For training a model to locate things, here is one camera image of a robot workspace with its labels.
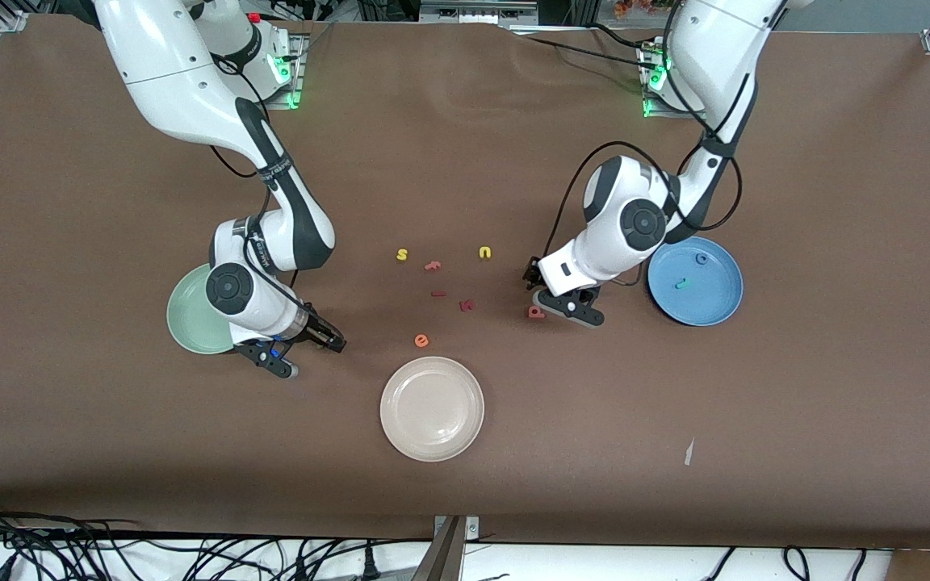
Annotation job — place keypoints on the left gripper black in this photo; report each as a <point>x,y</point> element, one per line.
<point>531,277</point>

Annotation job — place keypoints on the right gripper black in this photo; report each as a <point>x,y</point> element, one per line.
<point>320,330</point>

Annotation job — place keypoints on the pink letter p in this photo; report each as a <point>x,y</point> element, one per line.
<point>534,314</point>

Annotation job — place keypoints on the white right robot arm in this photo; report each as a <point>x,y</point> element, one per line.
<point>166,73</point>

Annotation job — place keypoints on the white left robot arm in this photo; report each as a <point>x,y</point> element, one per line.
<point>715,48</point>

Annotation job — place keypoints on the beige plate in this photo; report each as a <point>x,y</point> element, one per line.
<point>432,408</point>

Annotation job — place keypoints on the brown table cover sheet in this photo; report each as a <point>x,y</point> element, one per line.
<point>465,161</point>

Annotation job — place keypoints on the green plate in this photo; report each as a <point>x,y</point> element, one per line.
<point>186,315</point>

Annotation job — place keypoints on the blue plate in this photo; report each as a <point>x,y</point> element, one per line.
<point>711,303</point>

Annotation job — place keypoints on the black power plug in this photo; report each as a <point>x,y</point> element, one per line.
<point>369,563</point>

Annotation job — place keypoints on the white tape scrap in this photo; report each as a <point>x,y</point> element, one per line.
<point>689,452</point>

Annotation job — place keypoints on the brown support beam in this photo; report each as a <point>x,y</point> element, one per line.
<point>441,565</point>

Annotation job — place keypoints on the grey equipment box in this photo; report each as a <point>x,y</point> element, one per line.
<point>473,10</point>

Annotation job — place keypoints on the orange artificial flowers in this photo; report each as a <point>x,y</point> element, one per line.
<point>643,6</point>

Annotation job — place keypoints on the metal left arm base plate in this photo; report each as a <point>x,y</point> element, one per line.
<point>649,109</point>

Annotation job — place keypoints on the small metal table bracket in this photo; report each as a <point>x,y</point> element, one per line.
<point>471,528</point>

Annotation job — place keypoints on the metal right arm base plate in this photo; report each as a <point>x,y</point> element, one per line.
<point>297,81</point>

